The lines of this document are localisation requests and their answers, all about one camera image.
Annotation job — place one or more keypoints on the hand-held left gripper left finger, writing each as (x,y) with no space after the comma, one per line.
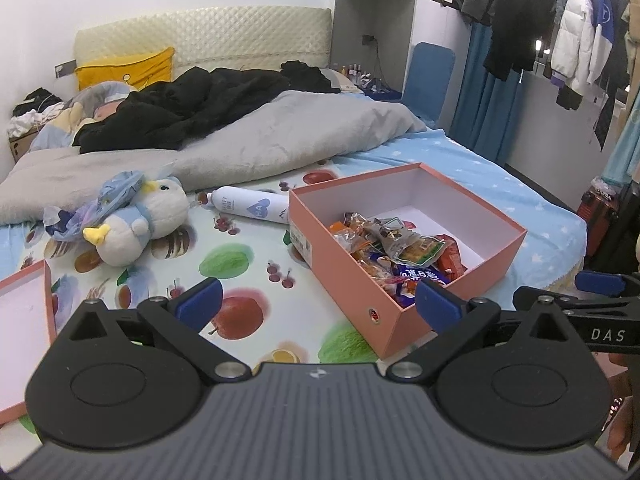
(200,304)

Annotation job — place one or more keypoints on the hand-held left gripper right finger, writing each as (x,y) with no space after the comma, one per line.
(437,306)

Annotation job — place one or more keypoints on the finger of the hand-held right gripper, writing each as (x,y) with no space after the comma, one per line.
(592,303)
(597,282)

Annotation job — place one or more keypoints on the blue snack packet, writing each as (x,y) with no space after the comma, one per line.
(411,275)

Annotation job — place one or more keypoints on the brown snack packet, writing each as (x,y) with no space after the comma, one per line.
(390,235)

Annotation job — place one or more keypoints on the pink cardboard box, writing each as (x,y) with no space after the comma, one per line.
(340,290)

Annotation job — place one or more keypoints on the orange clear snack packet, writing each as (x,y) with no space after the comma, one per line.
(347,232)

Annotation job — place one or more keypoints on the person's right hand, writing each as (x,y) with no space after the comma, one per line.
(627,425)

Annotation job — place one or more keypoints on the red suitcase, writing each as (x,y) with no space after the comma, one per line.
(597,215)

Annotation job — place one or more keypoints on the white blue plush penguin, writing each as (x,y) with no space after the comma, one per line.
(155,210)

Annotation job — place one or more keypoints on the white bottle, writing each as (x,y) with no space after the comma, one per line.
(245,205)

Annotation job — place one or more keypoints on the light green hanging garment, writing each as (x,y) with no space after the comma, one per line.
(622,150)

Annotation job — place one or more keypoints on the fruit print bed sheet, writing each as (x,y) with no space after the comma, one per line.
(500,185)

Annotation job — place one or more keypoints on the blue patterned cloth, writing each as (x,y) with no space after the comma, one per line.
(110,192)

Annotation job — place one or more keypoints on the pink box lid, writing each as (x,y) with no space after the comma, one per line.
(22,340)

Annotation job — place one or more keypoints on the grey blanket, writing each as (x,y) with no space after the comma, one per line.
(275,135)

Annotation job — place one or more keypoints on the black clothing pile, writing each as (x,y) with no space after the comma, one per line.
(190,105)

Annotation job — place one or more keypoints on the blue curtain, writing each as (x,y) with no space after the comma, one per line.
(480,100)

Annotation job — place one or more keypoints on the blue bedside tray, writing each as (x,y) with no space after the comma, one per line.
(382,91)

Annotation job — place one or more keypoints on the blue chair back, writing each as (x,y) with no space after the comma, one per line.
(430,80)

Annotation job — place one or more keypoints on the pastel blue yellow quilt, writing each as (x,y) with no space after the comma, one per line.
(65,120)

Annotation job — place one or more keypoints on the beige pillow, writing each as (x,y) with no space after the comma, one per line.
(345,82)

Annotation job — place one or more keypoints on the white puffer jacket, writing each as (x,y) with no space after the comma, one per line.
(575,40)

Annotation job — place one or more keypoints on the yellow pillow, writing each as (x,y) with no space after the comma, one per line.
(125,70)

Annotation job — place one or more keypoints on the row of cosmetic bottles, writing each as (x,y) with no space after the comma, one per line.
(347,71)

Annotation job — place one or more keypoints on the small black garment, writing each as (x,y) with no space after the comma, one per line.
(307,75)

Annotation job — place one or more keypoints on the pile of clothes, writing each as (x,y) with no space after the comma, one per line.
(32,110)

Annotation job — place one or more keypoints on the cream quilted headboard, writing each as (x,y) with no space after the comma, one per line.
(225,35)

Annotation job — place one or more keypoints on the black hanging jacket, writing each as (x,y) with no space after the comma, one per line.
(520,20)

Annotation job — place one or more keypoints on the grey wall switch panel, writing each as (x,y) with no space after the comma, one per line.
(65,69)

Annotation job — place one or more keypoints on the black wall outlet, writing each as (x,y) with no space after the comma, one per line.
(369,40)

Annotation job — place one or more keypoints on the grey wall cabinet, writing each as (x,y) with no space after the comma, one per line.
(370,0)

